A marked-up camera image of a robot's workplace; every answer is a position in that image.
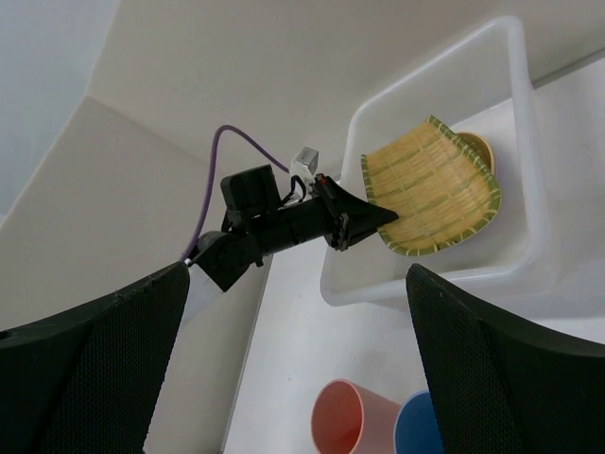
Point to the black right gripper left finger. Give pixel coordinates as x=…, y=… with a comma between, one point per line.
x=87, y=379

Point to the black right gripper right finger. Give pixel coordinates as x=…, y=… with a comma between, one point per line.
x=500, y=383

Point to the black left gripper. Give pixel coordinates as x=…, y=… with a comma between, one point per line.
x=324, y=208

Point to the fan-shaped bamboo tray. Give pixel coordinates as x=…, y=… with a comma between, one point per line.
x=439, y=187

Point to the blue plastic cup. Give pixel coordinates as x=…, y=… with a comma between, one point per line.
x=416, y=428

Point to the round bamboo tray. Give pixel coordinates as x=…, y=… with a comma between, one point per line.
x=481, y=148

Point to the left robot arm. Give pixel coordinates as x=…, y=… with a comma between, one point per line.
x=259, y=223

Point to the white plastic bin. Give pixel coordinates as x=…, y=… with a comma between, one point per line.
x=543, y=254

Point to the red plastic cup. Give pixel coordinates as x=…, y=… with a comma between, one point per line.
x=347, y=418

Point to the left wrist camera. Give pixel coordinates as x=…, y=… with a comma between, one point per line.
x=304, y=166

